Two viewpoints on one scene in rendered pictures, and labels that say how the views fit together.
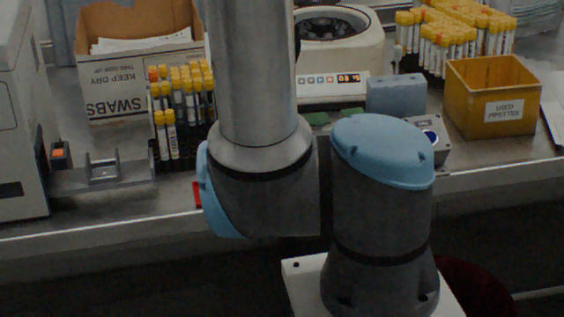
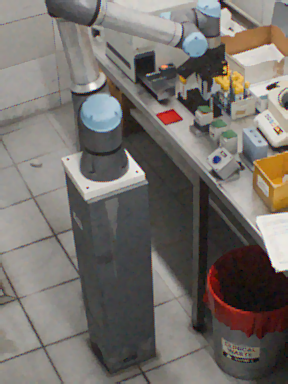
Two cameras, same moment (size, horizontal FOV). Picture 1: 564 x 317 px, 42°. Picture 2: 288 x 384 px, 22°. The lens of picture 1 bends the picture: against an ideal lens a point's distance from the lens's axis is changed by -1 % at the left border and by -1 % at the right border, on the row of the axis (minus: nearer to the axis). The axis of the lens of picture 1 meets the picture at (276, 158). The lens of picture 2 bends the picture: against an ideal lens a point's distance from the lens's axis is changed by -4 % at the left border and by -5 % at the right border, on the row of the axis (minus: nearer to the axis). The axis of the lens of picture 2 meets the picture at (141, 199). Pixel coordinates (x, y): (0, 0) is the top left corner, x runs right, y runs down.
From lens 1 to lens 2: 2.17 m
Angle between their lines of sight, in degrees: 60
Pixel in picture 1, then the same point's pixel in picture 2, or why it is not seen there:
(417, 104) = (254, 154)
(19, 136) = (131, 48)
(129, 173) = (159, 88)
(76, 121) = not seen: hidden behind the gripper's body
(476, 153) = (241, 192)
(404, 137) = (100, 110)
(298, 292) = not seen: hidden behind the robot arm
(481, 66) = not seen: outside the picture
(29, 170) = (132, 62)
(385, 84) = (248, 133)
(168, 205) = (155, 108)
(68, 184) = (145, 77)
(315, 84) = (267, 121)
